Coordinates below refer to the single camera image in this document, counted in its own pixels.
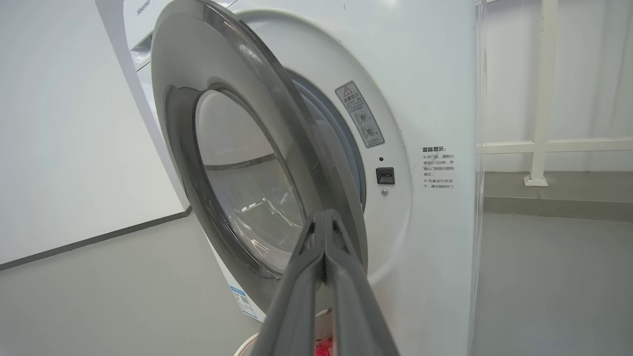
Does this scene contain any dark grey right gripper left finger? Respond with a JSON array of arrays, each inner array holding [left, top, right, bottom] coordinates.
[[250, 210, 327, 356]]

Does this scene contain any white metal railing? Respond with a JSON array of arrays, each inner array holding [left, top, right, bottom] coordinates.
[[477, 0, 633, 187]]

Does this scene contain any blue energy label sticker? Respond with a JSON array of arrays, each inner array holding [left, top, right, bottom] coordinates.
[[230, 285, 258, 319]]

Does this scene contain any round black glass washer door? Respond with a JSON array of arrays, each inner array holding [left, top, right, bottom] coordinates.
[[151, 0, 369, 317]]

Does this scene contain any grey warning sticker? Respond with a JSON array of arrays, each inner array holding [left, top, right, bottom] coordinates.
[[335, 81, 385, 149]]

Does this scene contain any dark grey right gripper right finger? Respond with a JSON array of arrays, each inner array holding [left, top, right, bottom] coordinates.
[[324, 210, 401, 356]]

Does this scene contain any cream basket with brown rim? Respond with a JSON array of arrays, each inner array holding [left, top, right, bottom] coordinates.
[[233, 309, 337, 356]]

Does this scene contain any white front-load washing machine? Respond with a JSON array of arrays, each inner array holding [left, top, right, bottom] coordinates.
[[95, 0, 483, 356]]

